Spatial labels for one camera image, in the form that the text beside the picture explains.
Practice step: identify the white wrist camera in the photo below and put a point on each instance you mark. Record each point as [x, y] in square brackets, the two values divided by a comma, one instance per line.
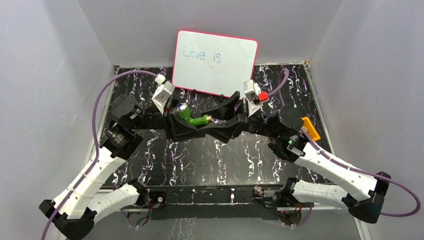
[162, 94]
[255, 97]

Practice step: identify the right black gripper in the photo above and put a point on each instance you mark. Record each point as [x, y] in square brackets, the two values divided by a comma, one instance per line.
[224, 131]

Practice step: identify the pink framed whiteboard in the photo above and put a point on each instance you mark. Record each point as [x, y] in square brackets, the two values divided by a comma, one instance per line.
[213, 63]

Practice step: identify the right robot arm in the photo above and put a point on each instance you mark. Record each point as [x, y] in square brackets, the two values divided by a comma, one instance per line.
[361, 194]

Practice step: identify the orange parts bin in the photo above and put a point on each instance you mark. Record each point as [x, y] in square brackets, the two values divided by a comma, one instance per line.
[309, 128]

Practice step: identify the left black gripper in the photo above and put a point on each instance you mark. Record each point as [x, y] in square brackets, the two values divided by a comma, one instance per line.
[170, 125]

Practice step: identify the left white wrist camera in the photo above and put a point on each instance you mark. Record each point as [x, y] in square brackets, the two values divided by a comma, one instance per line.
[162, 94]

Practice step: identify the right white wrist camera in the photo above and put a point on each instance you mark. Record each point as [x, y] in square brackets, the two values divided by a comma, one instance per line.
[255, 97]

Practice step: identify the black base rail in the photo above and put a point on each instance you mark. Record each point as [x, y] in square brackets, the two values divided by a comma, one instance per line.
[216, 201]

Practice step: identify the green water faucet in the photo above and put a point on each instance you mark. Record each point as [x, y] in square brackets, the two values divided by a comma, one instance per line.
[184, 113]

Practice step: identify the silver hex nut fitting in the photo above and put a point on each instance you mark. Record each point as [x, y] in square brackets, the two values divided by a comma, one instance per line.
[258, 191]

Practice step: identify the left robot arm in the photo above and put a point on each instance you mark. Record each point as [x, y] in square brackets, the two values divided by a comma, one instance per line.
[79, 207]

